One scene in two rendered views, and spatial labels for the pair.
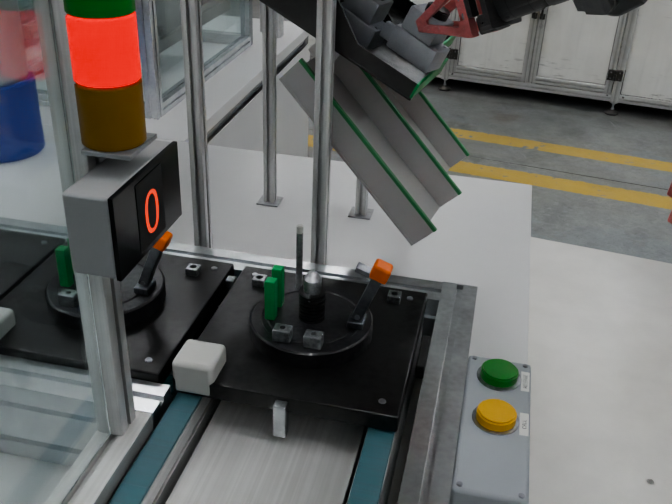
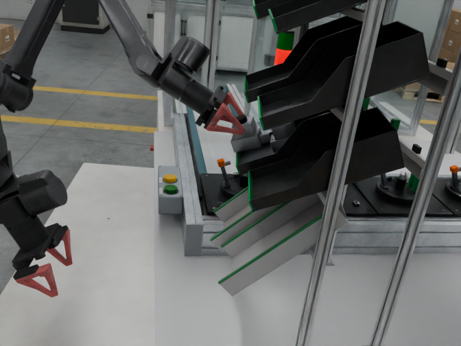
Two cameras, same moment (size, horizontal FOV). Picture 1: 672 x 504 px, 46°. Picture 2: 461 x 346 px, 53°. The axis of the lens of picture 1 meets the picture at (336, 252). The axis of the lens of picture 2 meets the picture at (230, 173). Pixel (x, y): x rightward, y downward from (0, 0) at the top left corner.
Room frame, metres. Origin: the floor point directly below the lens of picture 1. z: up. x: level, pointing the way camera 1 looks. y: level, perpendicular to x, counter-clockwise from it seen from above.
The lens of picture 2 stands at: (1.86, -0.49, 1.62)
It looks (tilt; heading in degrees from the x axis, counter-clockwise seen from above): 26 degrees down; 157
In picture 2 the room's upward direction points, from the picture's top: 6 degrees clockwise
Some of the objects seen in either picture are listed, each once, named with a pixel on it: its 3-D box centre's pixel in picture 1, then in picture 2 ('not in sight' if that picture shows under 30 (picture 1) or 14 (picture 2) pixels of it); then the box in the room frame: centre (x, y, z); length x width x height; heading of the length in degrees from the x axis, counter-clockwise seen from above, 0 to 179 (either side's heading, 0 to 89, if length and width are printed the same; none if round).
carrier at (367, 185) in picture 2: not in sight; (400, 182); (0.84, 0.52, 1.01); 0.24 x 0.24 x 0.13; 78
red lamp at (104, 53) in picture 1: (104, 45); (283, 57); (0.58, 0.18, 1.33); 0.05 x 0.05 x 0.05
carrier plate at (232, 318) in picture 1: (311, 337); (243, 193); (0.74, 0.02, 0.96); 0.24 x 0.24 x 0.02; 78
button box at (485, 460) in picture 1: (491, 440); (169, 188); (0.61, -0.17, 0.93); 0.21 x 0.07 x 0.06; 168
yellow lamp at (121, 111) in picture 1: (111, 110); not in sight; (0.58, 0.18, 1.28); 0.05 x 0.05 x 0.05
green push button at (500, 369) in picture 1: (498, 375); (170, 190); (0.68, -0.18, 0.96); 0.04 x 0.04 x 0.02
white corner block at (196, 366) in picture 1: (199, 367); not in sight; (0.67, 0.14, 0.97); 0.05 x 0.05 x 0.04; 78
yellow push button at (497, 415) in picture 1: (495, 417); (169, 179); (0.61, -0.17, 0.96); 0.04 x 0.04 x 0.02
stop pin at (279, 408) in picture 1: (280, 418); not in sight; (0.62, 0.05, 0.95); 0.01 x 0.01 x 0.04; 78
